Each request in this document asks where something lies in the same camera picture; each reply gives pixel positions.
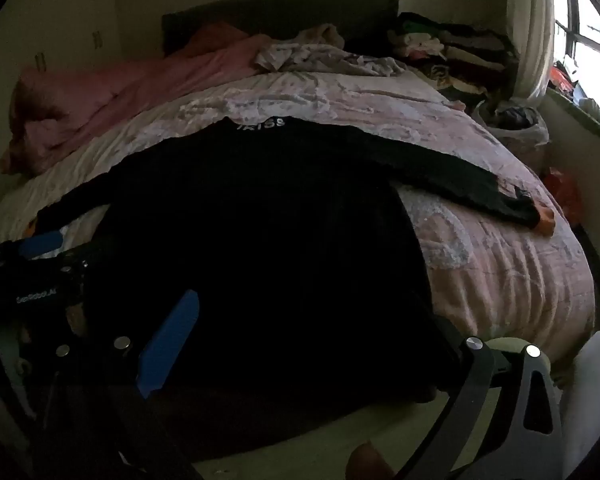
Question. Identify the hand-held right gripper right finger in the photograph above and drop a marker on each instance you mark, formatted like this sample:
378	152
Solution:
475	375

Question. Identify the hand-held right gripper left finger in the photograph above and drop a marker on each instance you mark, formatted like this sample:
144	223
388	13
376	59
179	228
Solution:
170	340

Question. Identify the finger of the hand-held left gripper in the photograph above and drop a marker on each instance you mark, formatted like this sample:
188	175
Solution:
40	245

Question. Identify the black sweater with orange cuffs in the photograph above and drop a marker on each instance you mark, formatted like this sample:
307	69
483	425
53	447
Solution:
260	240

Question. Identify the plastic bag of clothes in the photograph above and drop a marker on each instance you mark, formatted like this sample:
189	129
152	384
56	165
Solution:
515	120

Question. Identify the stack of folded clothes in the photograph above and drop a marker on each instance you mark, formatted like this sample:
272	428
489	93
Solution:
460	55

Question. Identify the person's right hand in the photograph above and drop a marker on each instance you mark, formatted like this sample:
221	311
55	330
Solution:
367	462

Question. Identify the pink and white blanket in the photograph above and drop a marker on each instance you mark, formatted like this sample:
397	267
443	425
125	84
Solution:
480	270

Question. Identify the green bed sheet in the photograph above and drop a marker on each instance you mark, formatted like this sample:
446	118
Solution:
290	450

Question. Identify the pink quilt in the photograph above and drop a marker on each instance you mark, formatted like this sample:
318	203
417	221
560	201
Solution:
105	95

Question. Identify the red plastic bag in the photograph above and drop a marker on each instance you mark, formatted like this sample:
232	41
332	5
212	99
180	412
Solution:
562	190

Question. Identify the green windowsill cover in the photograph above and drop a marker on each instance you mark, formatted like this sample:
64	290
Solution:
575	112

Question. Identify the windowsill clutter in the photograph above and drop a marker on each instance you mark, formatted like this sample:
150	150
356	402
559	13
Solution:
562	77

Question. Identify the floral crumpled cloth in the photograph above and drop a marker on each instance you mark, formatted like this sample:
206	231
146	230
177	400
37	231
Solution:
320	57

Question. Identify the dark headboard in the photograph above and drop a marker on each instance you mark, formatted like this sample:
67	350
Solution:
280	10

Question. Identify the beige crumpled garment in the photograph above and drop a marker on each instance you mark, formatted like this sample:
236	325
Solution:
325	32

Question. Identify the white curtain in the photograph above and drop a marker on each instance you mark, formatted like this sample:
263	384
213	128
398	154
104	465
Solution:
530	35

